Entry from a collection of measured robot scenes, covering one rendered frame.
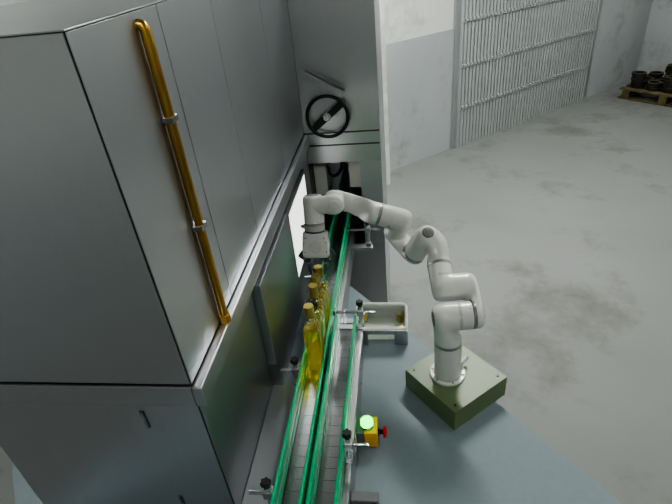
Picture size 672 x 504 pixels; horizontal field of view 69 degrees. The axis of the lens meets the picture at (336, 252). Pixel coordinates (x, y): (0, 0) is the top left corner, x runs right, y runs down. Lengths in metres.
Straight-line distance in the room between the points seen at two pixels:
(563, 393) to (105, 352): 2.44
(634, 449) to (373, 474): 1.56
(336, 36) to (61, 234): 1.66
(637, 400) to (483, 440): 1.47
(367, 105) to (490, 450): 1.57
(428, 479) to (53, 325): 1.17
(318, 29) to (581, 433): 2.32
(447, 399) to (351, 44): 1.55
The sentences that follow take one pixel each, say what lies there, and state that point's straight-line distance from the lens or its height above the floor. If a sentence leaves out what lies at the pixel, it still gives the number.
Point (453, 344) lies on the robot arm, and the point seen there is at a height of 1.02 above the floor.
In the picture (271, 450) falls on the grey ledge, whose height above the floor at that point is 0.88.
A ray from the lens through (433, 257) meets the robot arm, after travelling 1.76.
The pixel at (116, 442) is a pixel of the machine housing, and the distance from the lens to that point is 1.45.
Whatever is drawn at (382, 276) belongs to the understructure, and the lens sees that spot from 2.89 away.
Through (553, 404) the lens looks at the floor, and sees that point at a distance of 2.99.
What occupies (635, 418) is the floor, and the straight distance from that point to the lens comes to 3.07.
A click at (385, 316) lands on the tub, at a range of 2.21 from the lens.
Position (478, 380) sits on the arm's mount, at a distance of 1.87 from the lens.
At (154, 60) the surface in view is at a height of 2.04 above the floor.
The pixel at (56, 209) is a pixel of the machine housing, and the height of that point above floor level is 1.85.
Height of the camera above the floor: 2.21
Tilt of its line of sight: 33 degrees down
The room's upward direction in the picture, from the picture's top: 6 degrees counter-clockwise
